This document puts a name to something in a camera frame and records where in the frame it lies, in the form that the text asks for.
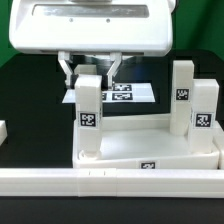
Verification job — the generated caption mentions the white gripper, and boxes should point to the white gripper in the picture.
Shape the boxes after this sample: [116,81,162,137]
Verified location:
[9,0,173,90]

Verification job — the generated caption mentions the white desk top tray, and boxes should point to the white desk top tray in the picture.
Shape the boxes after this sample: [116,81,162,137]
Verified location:
[72,114,219,170]

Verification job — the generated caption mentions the white block left edge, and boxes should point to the white block left edge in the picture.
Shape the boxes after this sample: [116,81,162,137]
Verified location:
[0,120,7,146]

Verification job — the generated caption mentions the white marker base plate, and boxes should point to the white marker base plate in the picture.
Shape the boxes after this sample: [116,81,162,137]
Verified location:
[61,83,157,104]

